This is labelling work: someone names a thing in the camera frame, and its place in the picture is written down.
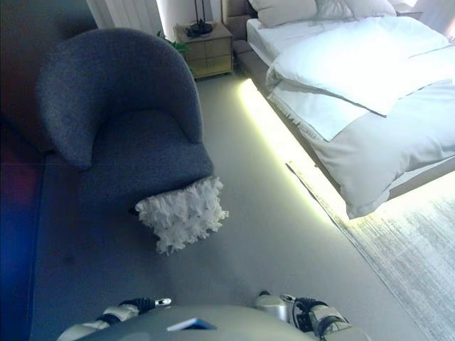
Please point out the pale grey rug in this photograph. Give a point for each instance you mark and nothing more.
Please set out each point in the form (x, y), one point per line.
(409, 255)

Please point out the grey fabric armchair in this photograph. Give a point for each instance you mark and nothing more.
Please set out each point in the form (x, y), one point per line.
(135, 106)

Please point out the white pillow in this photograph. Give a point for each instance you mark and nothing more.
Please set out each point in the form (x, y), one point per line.
(284, 12)
(355, 7)

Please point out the light wooden nightstand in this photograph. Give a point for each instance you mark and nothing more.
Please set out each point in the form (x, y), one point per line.
(208, 53)

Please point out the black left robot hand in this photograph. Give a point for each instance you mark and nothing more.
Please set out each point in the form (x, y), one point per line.
(142, 304)

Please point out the white fringed cushion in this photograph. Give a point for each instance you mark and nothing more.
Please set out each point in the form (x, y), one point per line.
(183, 213)

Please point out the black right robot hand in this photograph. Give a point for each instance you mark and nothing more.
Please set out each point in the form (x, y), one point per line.
(275, 307)

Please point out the white pleated curtain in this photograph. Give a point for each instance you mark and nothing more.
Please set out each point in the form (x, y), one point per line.
(121, 14)

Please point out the upholstered bed frame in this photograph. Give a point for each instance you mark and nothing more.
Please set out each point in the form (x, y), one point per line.
(249, 58)

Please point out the silver robot torso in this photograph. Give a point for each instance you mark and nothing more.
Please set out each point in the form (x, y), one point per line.
(213, 325)

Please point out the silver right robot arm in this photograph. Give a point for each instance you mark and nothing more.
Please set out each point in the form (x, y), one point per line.
(327, 318)

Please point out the green potted plant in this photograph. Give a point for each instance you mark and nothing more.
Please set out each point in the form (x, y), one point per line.
(176, 44)

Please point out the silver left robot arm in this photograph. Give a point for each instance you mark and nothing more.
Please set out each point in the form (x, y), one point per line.
(113, 314)

